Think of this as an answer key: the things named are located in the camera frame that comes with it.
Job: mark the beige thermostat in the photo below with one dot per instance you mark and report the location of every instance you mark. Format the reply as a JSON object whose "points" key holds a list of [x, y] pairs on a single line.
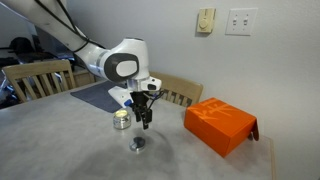
{"points": [[206, 17]]}

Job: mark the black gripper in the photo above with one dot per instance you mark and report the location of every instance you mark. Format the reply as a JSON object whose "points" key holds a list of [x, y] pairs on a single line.
{"points": [[139, 106]]}

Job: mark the wooden chair by wall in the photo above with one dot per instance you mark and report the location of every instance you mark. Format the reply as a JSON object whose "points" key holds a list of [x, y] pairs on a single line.
{"points": [[178, 90]]}

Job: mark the dark blue cloth mat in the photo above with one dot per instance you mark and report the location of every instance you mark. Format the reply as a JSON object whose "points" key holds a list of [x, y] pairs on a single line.
{"points": [[98, 96]]}

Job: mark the orange cardboard box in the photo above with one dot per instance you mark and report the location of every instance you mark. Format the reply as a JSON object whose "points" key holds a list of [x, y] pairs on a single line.
{"points": [[220, 125]]}

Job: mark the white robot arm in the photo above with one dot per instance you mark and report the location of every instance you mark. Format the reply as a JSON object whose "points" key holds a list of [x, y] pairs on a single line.
{"points": [[127, 64]]}

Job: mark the wooden side cabinet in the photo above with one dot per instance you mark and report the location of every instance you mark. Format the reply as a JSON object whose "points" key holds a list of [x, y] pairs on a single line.
{"points": [[81, 77]]}

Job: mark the black bag on desk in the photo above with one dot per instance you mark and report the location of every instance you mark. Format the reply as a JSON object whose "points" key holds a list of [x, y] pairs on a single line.
{"points": [[21, 45]]}

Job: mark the white double light switch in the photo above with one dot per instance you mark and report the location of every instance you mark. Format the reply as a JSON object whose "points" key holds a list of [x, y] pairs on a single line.
{"points": [[241, 21]]}

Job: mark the wooden chair at table end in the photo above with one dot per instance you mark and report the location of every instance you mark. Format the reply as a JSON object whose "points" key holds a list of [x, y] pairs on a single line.
{"points": [[40, 79]]}

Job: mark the dark monitor screen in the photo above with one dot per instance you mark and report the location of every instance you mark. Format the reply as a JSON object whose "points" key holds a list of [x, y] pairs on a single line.
{"points": [[46, 46]]}

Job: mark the silver candle jar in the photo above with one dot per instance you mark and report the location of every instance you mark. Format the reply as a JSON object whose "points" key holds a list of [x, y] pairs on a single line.
{"points": [[121, 119]]}

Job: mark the round silver lid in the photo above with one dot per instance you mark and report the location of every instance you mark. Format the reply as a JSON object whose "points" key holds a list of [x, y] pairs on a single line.
{"points": [[137, 144]]}

